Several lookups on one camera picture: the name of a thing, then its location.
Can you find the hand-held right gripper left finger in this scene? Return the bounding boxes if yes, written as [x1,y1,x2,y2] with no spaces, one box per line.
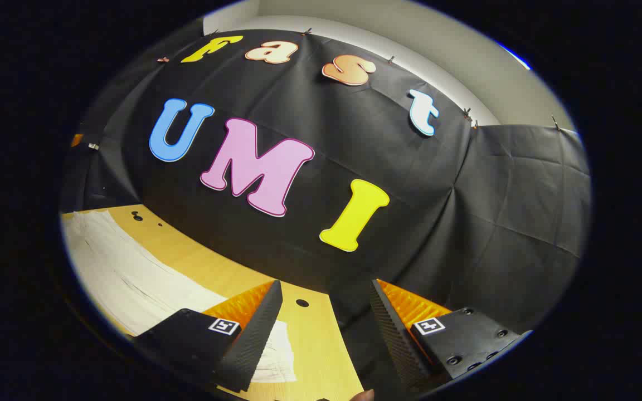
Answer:
[130,280,284,393]

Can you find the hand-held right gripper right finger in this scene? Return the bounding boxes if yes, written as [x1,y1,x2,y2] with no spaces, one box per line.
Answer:
[369,278,523,394]

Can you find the white jeans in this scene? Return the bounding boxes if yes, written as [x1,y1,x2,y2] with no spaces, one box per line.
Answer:
[64,209,298,384]

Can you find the black backdrop cloth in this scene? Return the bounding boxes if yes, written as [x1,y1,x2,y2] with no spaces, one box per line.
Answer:
[60,28,592,340]

